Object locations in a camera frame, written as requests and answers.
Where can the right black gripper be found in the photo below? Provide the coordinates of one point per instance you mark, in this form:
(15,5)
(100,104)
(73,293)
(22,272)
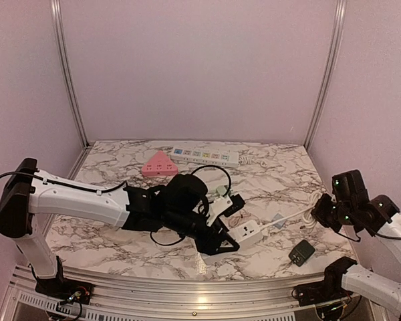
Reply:
(319,212)

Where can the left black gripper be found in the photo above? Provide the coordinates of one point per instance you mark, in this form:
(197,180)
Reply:
(214,239)

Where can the dark green charger plug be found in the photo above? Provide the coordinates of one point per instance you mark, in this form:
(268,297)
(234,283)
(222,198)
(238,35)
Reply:
(301,253)

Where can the green plug adapter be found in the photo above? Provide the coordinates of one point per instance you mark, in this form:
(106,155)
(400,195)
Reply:
(223,191)

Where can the pink triangular power socket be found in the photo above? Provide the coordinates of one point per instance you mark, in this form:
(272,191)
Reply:
(159,165)

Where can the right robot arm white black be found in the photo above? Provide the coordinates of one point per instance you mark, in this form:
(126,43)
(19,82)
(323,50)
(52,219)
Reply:
(349,204)

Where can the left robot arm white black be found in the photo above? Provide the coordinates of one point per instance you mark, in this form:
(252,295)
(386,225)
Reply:
(181,205)

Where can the light blue charger plug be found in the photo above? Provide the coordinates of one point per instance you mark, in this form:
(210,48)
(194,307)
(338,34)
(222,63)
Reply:
(279,221)

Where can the long white colourful power strip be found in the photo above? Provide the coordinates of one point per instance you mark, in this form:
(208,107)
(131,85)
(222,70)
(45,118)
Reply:
(205,156)

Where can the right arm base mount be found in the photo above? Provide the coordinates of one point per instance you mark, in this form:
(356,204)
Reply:
(329,304)

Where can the aluminium front rail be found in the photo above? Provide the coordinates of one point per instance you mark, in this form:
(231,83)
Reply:
(129,298)

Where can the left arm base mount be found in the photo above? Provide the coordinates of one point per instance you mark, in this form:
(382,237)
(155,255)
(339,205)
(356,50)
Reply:
(70,293)

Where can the right aluminium frame post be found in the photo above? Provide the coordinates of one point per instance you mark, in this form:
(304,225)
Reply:
(330,65)

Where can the aluminium frame post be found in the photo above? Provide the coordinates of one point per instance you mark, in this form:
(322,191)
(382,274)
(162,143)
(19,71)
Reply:
(330,65)
(66,71)

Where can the left aluminium frame post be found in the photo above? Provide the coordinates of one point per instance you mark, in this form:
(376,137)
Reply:
(66,71)

